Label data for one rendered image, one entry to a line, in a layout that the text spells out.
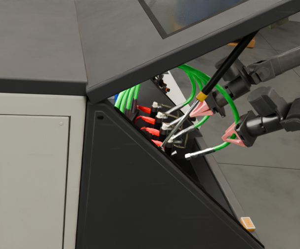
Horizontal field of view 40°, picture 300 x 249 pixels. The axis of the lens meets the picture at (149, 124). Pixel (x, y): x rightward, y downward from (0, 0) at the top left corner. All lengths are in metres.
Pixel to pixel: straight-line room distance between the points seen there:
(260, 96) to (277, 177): 2.38
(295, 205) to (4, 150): 2.60
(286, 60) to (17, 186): 0.86
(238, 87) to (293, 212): 1.98
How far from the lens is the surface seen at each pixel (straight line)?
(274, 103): 1.10
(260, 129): 1.16
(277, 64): 1.31
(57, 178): 0.95
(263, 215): 3.01
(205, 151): 1.27
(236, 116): 1.20
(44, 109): 0.85
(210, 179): 1.61
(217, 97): 1.28
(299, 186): 3.44
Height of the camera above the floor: 1.85
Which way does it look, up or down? 30 degrees down
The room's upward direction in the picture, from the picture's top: 10 degrees clockwise
